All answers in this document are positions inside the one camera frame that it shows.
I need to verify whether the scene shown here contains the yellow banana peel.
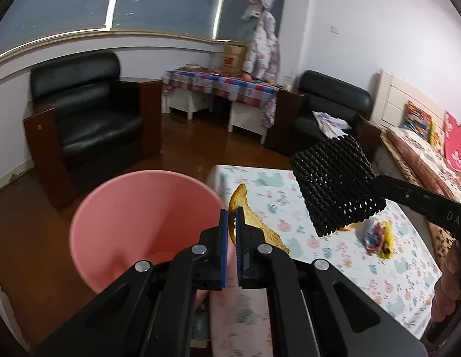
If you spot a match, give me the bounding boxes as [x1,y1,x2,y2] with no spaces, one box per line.
[228,184,289,254]

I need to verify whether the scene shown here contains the red blue paper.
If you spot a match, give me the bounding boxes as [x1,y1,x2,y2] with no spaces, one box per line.
[363,217,386,254]

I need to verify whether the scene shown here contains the black foam mesh sleeve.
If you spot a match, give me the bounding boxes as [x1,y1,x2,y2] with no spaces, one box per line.
[290,134,386,237]

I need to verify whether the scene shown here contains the right hand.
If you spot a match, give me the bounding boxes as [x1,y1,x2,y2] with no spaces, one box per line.
[431,241,461,322]

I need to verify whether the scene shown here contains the bed with brown blanket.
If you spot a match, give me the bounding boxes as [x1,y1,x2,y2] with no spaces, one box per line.
[371,126,461,261]

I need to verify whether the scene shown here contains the red floral pillow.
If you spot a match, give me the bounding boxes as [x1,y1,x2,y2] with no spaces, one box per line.
[444,112,461,173]

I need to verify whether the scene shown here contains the pink plastic bucket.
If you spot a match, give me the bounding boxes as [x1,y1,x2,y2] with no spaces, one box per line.
[69,170,224,293]

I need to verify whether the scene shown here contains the floral bear tablecloth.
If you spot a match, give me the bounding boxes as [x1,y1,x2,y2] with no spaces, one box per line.
[207,164,444,357]

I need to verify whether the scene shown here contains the colourful striped pillow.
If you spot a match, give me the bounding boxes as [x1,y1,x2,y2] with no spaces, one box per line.
[403,101,432,142]

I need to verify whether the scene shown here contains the white headboard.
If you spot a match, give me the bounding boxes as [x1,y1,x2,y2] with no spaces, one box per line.
[369,69,461,131]

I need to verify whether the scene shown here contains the black leather armchair right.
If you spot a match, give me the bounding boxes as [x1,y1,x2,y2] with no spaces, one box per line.
[264,70,373,156]

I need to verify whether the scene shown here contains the black leather armchair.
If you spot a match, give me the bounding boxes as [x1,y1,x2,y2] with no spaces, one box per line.
[264,70,373,156]
[23,50,163,208]

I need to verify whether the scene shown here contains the folded cloth on armchair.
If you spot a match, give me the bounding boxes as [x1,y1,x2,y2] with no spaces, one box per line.
[313,111,352,139]

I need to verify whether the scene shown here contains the white low bench table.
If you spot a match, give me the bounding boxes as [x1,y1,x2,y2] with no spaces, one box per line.
[162,88,268,144]

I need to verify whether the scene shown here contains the plaid checkered tablecloth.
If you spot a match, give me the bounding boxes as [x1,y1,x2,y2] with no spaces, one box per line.
[162,70,280,128]

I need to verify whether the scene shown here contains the black leather armchair left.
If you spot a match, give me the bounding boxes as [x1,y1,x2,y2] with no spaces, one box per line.
[23,50,163,208]

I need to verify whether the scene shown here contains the floral puffer jacket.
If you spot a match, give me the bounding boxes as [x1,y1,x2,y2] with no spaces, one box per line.
[242,10,281,83]

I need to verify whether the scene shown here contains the brown paper bag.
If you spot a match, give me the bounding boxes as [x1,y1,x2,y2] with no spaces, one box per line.
[221,44,247,76]

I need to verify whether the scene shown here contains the white hat on hook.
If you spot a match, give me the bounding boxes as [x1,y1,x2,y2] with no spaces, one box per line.
[241,3,263,20]

